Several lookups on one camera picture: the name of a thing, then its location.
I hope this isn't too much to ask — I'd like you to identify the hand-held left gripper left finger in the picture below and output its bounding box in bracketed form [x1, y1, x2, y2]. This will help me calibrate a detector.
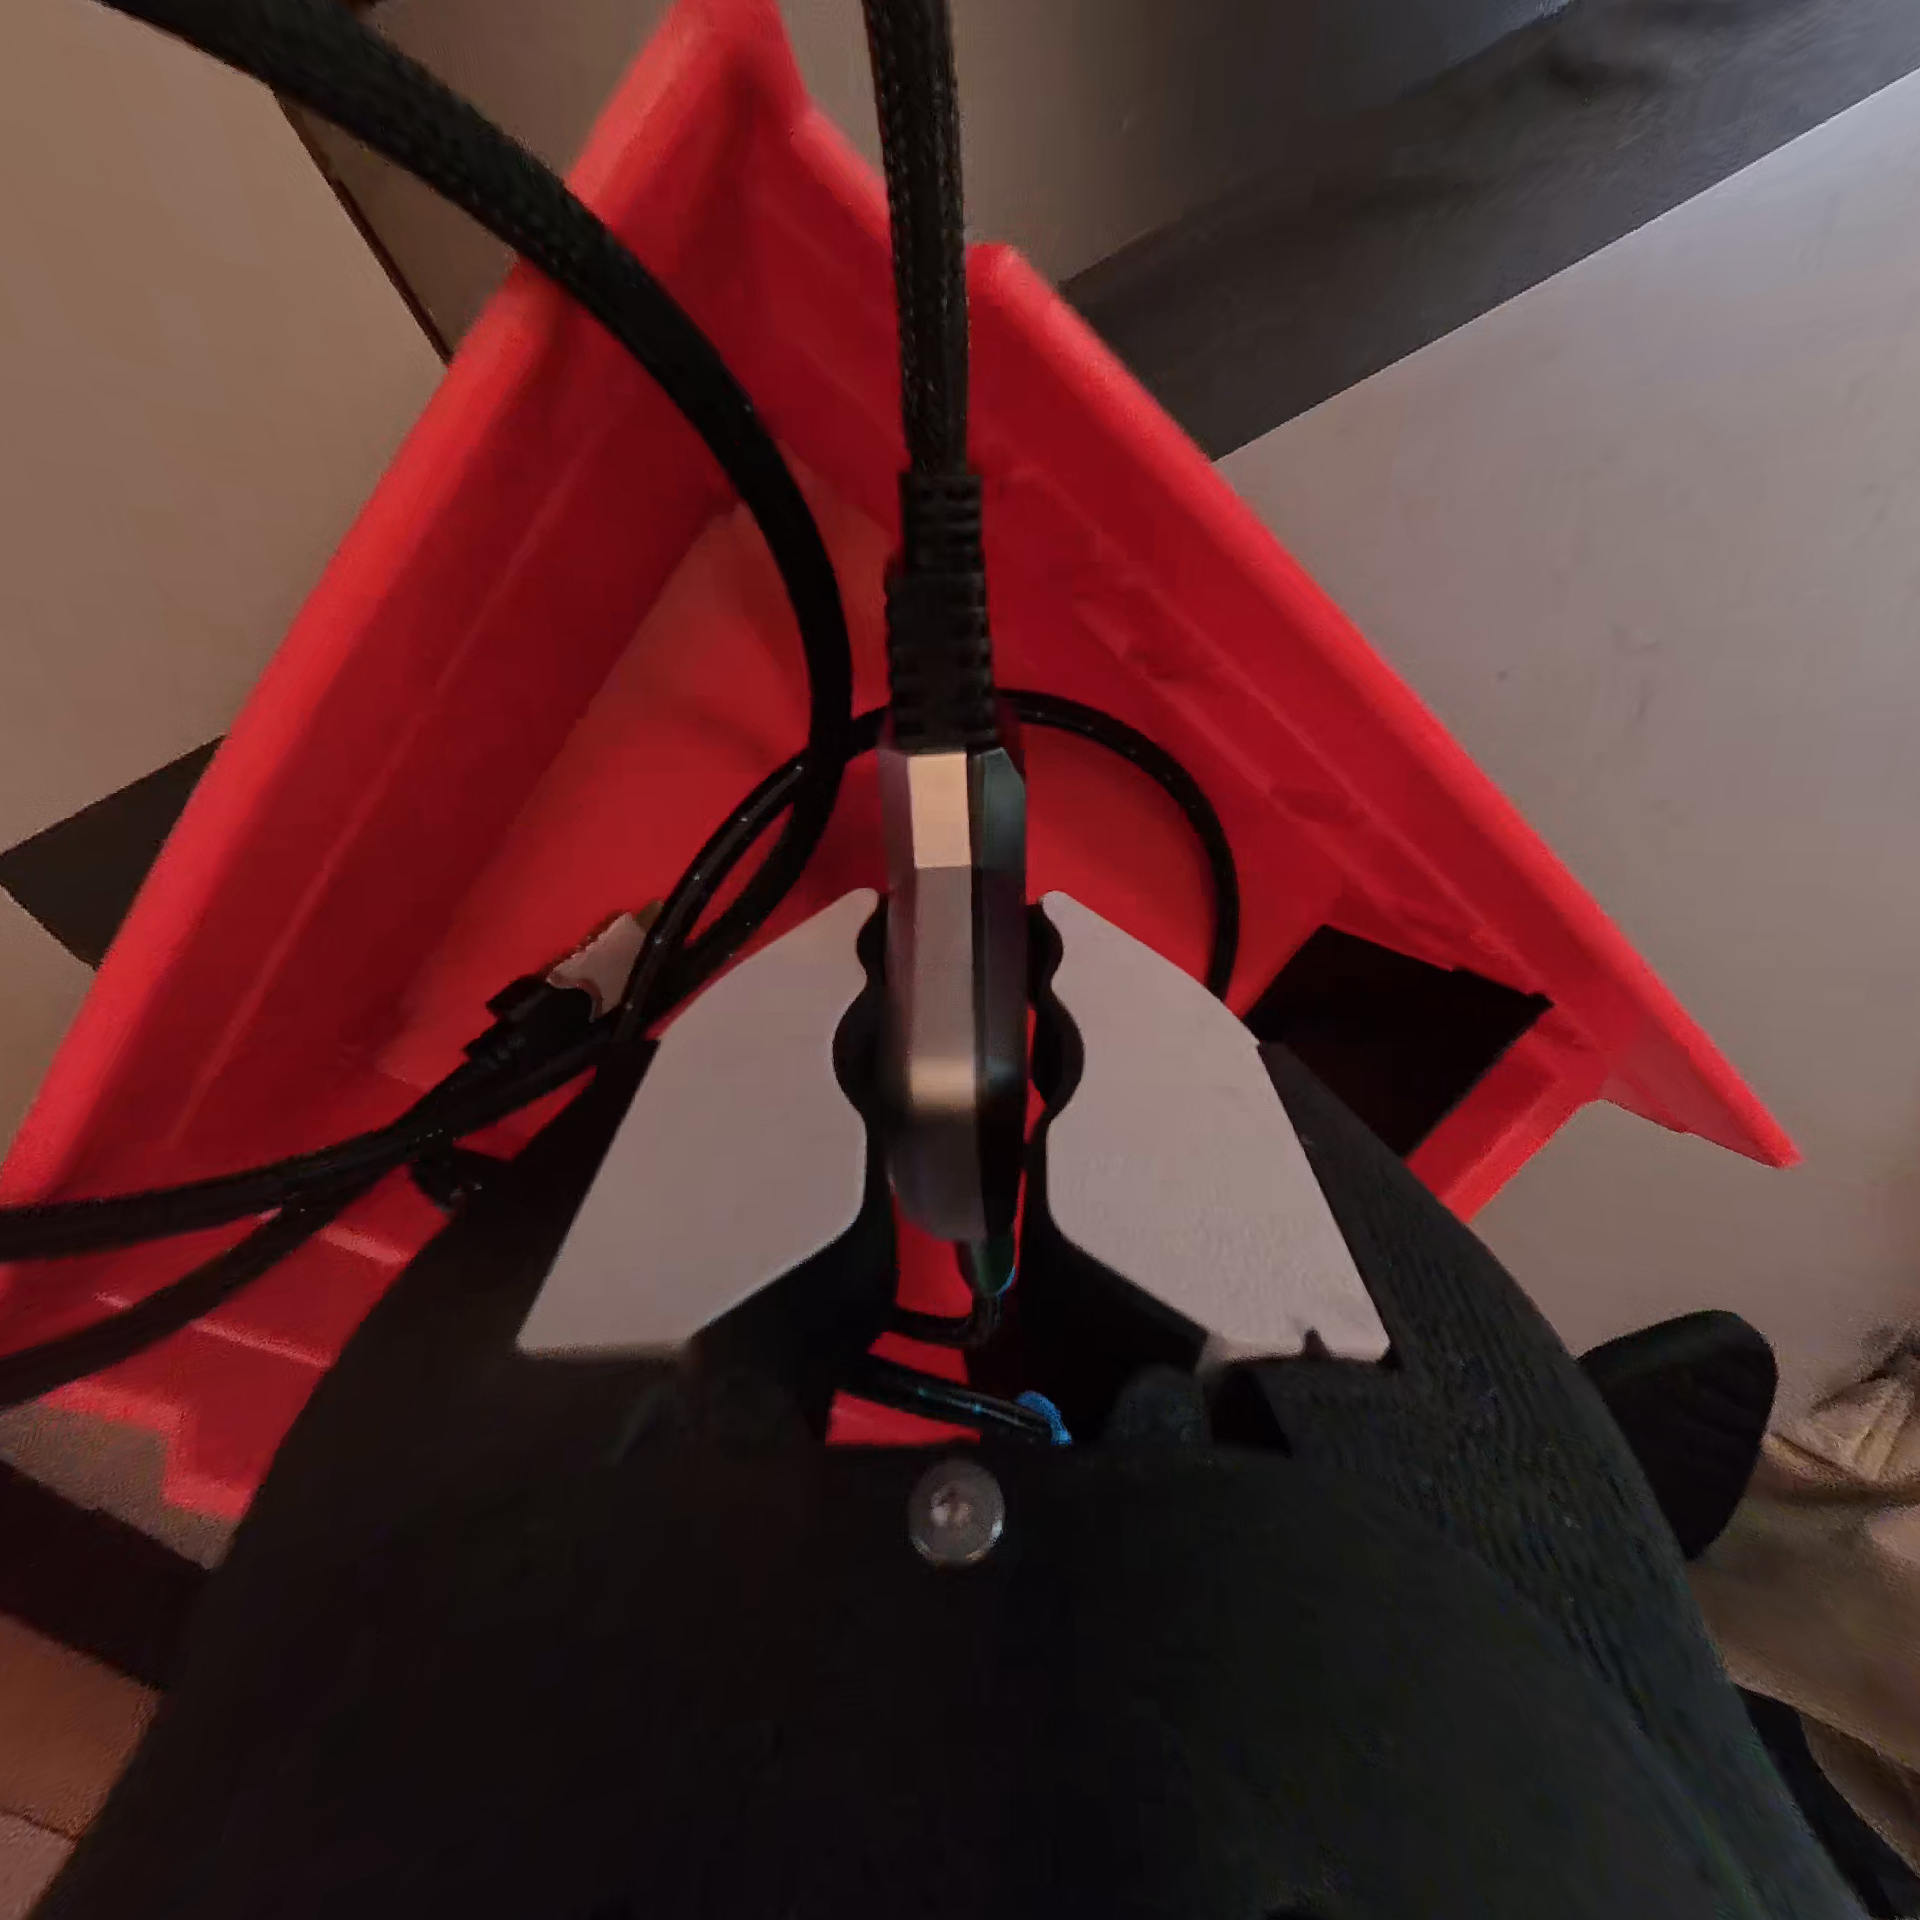
[513, 888, 887, 1357]

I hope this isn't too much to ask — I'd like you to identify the black chair armrest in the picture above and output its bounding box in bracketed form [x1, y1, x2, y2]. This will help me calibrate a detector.
[1579, 1309, 1782, 1565]

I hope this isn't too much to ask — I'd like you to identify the braided cable with green plug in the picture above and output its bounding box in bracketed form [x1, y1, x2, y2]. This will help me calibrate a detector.
[0, 685, 1245, 1450]

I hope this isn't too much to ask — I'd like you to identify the person's torso in beige hoodie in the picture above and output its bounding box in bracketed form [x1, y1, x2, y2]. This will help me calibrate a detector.
[1691, 1320, 1920, 1920]

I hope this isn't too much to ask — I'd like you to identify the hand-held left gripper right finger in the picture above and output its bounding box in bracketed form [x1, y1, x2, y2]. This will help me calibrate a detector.
[1027, 891, 1392, 1368]

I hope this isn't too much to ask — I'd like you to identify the black braided hdmi cable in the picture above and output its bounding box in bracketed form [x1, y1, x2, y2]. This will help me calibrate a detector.
[0, 0, 1042, 1276]

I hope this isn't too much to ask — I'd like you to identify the red storage bin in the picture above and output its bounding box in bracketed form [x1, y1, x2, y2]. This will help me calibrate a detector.
[0, 0, 1801, 1518]

